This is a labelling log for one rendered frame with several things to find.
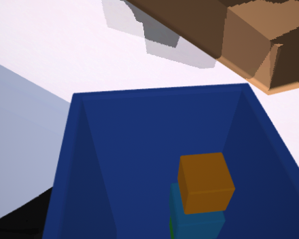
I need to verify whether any blue square cup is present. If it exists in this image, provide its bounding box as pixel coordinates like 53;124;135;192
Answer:
42;82;299;239

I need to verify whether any blue block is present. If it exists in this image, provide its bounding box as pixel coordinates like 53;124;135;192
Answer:
169;183;226;239

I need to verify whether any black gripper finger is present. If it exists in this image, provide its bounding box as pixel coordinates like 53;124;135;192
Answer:
0;187;53;239

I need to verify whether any orange block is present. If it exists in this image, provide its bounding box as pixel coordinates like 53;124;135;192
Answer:
177;153;235;215

